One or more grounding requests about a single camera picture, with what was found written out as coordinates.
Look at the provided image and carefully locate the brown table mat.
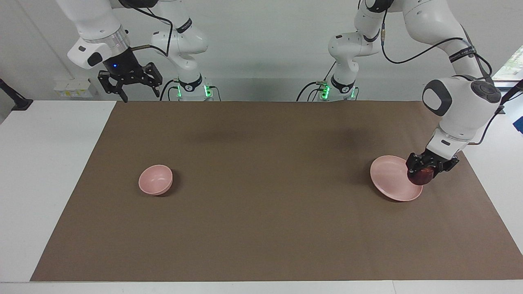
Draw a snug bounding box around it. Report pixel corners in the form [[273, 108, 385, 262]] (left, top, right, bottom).
[[30, 101, 523, 282]]

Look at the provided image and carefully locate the black stand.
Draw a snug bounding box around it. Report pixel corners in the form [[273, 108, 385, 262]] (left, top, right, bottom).
[[495, 80, 523, 115], [0, 78, 33, 111]]

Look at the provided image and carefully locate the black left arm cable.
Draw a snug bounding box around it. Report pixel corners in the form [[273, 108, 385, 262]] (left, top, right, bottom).
[[380, 22, 505, 145]]

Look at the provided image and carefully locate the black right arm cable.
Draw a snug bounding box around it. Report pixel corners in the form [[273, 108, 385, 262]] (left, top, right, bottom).
[[118, 0, 174, 58]]

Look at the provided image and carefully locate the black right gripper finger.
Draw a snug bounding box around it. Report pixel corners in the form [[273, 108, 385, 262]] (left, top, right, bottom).
[[140, 62, 163, 98], [97, 70, 128, 102]]

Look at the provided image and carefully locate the window with greenery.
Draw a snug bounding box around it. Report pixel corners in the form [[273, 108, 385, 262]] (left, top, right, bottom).
[[492, 46, 523, 81]]

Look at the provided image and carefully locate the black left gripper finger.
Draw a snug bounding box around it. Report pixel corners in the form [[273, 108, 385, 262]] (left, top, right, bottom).
[[431, 159, 459, 179], [406, 153, 425, 175]]

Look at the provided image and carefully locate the white wall socket box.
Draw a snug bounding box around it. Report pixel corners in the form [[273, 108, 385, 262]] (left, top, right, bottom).
[[53, 78, 98, 98]]

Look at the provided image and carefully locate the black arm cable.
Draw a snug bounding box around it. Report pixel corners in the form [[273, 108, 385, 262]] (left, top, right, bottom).
[[118, 0, 174, 58], [380, 22, 505, 145]]

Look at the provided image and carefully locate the pink bowl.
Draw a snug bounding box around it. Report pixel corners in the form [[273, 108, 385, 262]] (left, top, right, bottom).
[[138, 165, 173, 196]]

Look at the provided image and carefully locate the pink plate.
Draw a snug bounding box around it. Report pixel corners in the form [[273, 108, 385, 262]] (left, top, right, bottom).
[[370, 155, 424, 202]]

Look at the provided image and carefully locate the dark red apple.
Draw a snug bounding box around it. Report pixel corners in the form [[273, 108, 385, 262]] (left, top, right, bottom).
[[408, 165, 434, 186]]

